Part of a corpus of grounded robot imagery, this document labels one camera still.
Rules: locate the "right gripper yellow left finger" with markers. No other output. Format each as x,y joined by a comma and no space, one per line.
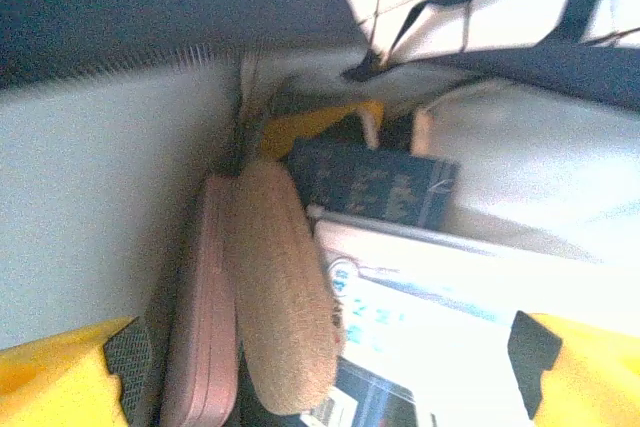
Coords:
50,377

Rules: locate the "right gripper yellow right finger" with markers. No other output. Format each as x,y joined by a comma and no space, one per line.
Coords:
590,372

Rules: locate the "pink pencil case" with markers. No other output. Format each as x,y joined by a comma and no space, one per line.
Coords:
205,307

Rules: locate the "clear packet of blue masks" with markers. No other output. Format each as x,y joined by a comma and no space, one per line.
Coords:
430,297

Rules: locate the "black book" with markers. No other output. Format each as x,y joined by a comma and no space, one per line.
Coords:
370,392

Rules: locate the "tan glasses case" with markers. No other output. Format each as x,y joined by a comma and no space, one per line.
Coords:
285,287

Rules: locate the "dark blue notebook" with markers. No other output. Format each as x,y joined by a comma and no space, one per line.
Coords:
370,182

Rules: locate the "yellow book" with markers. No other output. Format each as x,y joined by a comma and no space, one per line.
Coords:
310,129

